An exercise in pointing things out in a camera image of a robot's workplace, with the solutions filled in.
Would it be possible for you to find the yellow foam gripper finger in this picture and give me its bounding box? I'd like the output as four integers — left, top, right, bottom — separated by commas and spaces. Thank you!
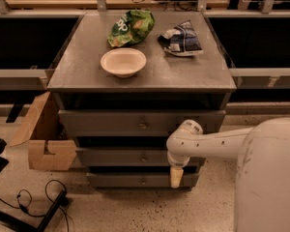
170, 166, 184, 189

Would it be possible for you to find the grey drawer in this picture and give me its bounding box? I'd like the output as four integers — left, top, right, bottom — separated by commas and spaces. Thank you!
75, 146, 207, 167
86, 172, 200, 189
59, 110, 225, 137

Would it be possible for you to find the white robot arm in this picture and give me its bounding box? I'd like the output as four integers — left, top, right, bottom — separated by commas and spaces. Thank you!
166, 117, 290, 232

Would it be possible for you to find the grey bottom drawer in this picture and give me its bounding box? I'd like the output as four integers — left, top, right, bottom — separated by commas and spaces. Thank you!
86, 172, 200, 189

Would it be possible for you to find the grey drawer cabinet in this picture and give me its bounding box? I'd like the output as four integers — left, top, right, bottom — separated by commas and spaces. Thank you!
47, 11, 236, 175

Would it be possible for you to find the grey top drawer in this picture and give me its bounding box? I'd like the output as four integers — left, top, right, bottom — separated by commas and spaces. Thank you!
59, 110, 225, 137

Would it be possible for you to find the white paper bowl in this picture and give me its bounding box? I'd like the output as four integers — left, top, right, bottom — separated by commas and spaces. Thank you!
101, 48, 147, 78

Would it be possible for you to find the brown cardboard box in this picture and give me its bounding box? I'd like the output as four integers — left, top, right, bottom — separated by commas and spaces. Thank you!
10, 92, 76, 171

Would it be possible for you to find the blue white snack bag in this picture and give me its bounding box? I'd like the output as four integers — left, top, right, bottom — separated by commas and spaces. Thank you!
159, 20, 203, 57

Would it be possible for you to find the green chip bag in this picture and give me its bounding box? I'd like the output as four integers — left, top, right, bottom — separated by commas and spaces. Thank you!
107, 10, 155, 47

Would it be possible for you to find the black stand base left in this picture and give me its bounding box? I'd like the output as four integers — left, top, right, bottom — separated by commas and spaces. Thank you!
0, 190, 68, 232

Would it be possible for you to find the black cable on floor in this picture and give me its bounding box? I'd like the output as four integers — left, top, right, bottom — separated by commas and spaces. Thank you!
0, 180, 71, 232

